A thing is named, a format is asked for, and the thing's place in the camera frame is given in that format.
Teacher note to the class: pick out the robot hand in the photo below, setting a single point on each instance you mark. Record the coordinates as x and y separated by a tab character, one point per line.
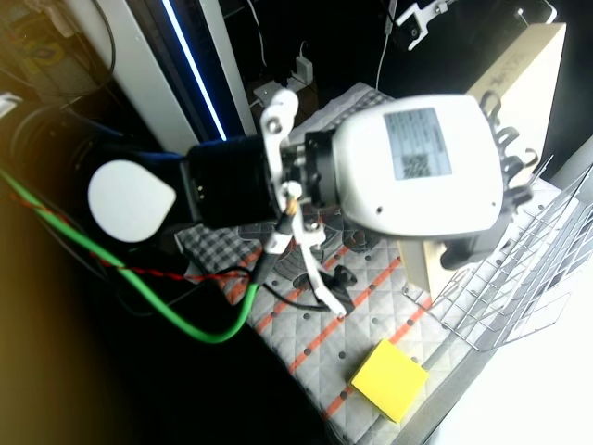
407	176
542	7

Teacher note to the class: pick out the white column with blue light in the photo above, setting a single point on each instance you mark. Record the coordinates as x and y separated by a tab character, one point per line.
139	69

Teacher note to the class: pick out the white power strip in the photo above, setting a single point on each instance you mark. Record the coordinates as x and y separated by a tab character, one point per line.
266	90

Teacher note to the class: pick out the white plug charger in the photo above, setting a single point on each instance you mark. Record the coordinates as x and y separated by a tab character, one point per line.
304	69

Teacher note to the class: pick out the beige hardcover book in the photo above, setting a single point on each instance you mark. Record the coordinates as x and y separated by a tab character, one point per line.
533	92

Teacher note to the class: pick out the yellow foam block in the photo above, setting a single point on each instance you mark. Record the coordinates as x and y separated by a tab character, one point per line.
389	380

